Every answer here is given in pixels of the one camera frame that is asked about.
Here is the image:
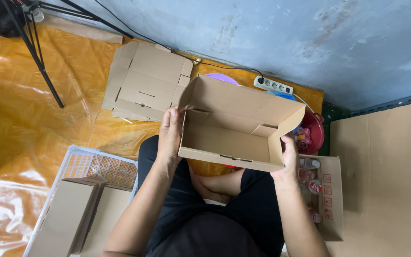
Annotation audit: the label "white plastic crate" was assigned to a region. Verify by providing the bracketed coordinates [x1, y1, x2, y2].
[23, 144, 139, 257]

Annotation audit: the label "person's black shorts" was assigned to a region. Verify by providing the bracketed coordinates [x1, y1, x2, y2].
[138, 135, 285, 257]

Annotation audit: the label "blue plastic lid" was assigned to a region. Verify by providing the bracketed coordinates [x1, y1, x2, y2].
[265, 91, 296, 102]

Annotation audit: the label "closed brown cardboard box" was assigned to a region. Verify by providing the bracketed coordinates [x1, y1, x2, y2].
[27, 177, 108, 257]

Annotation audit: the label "brown cardboard box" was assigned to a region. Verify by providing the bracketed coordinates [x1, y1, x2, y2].
[27, 177, 108, 257]
[178, 74, 306, 173]

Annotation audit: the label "black tripod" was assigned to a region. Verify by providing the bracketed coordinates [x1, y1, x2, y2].
[0, 0, 134, 109]

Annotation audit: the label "person's legs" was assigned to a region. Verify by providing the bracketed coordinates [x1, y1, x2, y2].
[188, 165, 246, 205]

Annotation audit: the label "flat cardboard piece in crate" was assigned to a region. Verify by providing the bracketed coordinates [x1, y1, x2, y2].
[80, 186, 133, 257]

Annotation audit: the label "orange plastic floor sheet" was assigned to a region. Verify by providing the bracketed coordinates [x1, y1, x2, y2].
[0, 7, 324, 257]

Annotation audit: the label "large flat cardboard sheet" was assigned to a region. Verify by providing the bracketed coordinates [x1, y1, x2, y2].
[325, 99, 411, 257]

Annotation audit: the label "person's right hand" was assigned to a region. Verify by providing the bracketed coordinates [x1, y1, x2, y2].
[271, 133, 300, 180]

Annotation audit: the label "stack of flat cardboard blanks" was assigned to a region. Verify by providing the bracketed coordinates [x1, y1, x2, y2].
[102, 42, 194, 123]

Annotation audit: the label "black power cable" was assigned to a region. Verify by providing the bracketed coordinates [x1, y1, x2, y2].
[94, 0, 265, 83]

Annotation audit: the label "purple plastic lid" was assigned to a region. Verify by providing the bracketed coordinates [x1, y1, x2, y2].
[205, 73, 240, 86]

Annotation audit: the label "white power strip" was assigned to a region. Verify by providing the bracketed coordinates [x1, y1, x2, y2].
[254, 76, 294, 95]

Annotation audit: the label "red plastic basin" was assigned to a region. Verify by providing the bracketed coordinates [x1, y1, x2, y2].
[293, 110, 325, 155]

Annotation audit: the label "carton of small bottles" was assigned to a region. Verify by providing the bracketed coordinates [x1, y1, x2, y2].
[298, 154, 344, 242]

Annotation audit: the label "person's left hand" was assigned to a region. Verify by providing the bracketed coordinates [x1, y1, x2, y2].
[157, 106, 186, 162]

